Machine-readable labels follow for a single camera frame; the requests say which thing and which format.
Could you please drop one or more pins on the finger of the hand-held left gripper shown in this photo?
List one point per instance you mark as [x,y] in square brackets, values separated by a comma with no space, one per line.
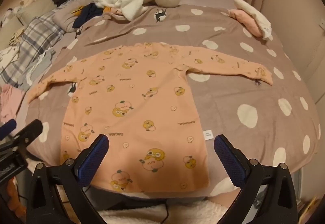
[7,128]
[28,131]

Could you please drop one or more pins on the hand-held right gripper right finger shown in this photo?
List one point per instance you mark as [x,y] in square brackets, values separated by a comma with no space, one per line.
[226,155]

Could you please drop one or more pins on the small orange cloth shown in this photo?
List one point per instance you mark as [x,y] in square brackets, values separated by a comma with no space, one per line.
[111,10]

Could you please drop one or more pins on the grey plaid cloth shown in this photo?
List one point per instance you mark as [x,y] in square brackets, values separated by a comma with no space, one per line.
[38,33]

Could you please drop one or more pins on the brown spotted blanket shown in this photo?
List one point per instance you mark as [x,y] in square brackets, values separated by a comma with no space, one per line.
[228,92]

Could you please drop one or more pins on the pink printed long-sleeve shirt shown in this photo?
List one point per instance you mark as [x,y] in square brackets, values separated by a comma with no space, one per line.
[142,102]

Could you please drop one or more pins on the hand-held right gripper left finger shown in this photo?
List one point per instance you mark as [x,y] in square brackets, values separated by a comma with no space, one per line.
[96,153]

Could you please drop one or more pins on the navy cloth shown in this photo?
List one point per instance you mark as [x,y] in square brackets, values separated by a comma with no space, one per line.
[88,13]

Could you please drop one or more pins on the light pink cloth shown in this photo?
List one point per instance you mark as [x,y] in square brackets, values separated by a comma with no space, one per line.
[10,102]

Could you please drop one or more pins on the grey brown pillow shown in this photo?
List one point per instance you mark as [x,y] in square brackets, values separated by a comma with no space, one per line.
[35,6]

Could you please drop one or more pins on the pink and white folded clothes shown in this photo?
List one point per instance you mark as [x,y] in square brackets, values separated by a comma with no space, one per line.
[254,12]

